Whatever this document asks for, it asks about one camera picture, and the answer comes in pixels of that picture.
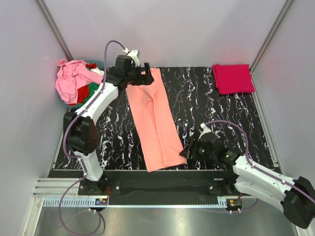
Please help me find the left corner aluminium post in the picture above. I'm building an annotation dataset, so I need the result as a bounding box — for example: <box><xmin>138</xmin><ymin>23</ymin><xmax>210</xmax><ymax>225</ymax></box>
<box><xmin>35</xmin><ymin>0</ymin><xmax>73</xmax><ymax>60</ymax></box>

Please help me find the red garment in basket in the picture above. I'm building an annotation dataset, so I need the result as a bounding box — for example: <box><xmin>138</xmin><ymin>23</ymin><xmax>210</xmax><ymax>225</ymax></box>
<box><xmin>77</xmin><ymin>63</ymin><xmax>97</xmax><ymax>104</ymax></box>

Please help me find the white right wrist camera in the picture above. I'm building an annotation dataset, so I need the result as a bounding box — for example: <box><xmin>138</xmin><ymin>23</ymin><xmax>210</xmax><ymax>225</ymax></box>
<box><xmin>198</xmin><ymin>123</ymin><xmax>212</xmax><ymax>140</ymax></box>

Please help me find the corner aluminium post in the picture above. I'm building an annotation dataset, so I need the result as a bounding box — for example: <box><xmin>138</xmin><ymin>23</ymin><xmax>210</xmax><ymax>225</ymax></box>
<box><xmin>35</xmin><ymin>0</ymin><xmax>73</xmax><ymax>60</ymax></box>
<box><xmin>250</xmin><ymin>0</ymin><xmax>295</xmax><ymax>73</ymax></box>

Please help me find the teal laundry basket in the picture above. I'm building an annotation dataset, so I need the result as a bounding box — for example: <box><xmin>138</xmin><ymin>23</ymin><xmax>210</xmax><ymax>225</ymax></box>
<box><xmin>59</xmin><ymin>59</ymin><xmax>107</xmax><ymax>110</ymax></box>

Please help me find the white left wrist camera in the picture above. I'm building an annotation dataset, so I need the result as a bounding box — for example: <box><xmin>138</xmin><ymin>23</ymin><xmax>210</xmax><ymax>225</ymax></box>
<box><xmin>123</xmin><ymin>48</ymin><xmax>140</xmax><ymax>66</ymax></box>

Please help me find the green garment in basket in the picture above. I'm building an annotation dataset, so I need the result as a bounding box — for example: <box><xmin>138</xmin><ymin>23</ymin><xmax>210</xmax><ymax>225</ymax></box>
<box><xmin>87</xmin><ymin>83</ymin><xmax>99</xmax><ymax>98</ymax></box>

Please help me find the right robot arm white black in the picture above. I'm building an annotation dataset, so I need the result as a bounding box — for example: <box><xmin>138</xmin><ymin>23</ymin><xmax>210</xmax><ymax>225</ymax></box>
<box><xmin>180</xmin><ymin>132</ymin><xmax>315</xmax><ymax>229</ymax></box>

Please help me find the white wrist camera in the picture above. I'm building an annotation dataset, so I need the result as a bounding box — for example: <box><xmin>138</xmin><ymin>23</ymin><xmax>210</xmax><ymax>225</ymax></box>
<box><xmin>123</xmin><ymin>48</ymin><xmax>140</xmax><ymax>66</ymax></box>
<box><xmin>198</xmin><ymin>123</ymin><xmax>212</xmax><ymax>140</ymax></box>

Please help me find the folded magenta t-shirt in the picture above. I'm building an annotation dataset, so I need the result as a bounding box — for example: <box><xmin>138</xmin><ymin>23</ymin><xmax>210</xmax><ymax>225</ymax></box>
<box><xmin>212</xmin><ymin>64</ymin><xmax>255</xmax><ymax>95</ymax></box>

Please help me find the aluminium frame rail front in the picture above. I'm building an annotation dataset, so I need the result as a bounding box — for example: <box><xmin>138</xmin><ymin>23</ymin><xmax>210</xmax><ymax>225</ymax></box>
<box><xmin>33</xmin><ymin>178</ymin><xmax>242</xmax><ymax>208</ymax></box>

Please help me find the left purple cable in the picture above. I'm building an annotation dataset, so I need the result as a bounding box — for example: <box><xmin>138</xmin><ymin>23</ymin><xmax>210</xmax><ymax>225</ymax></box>
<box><xmin>59</xmin><ymin>40</ymin><xmax>128</xmax><ymax>234</ymax></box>

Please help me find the purple cable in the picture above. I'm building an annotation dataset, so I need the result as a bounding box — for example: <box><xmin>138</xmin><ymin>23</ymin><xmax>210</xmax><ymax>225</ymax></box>
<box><xmin>204</xmin><ymin>119</ymin><xmax>315</xmax><ymax>213</ymax></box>
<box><xmin>59</xmin><ymin>40</ymin><xmax>128</xmax><ymax>234</ymax></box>

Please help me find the light pink t-shirt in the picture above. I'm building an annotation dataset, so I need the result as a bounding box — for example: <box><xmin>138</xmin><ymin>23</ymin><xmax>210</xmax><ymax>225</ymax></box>
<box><xmin>54</xmin><ymin>58</ymin><xmax>105</xmax><ymax>106</ymax></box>

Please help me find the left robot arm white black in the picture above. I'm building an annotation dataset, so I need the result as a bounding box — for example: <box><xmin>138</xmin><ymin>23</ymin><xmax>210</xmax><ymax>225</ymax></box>
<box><xmin>63</xmin><ymin>55</ymin><xmax>154</xmax><ymax>195</ymax></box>

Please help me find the white garment in basket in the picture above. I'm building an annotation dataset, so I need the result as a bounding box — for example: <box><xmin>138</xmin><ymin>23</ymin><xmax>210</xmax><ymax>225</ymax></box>
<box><xmin>90</xmin><ymin>67</ymin><xmax>104</xmax><ymax>77</ymax></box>

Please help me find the right corner aluminium post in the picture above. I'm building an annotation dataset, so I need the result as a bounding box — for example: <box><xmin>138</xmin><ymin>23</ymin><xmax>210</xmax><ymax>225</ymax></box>
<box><xmin>250</xmin><ymin>0</ymin><xmax>295</xmax><ymax>73</ymax></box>

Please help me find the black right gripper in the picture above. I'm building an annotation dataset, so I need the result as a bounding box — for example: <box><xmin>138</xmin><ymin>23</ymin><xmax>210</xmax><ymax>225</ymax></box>
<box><xmin>179</xmin><ymin>136</ymin><xmax>216</xmax><ymax>161</ymax></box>

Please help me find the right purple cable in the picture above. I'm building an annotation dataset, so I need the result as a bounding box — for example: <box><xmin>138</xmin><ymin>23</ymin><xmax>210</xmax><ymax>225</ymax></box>
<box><xmin>204</xmin><ymin>119</ymin><xmax>315</xmax><ymax>213</ymax></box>

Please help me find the salmon orange t-shirt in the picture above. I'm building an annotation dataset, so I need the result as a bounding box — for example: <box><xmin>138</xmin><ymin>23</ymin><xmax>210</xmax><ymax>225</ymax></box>
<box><xmin>126</xmin><ymin>68</ymin><xmax>187</xmax><ymax>172</ymax></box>

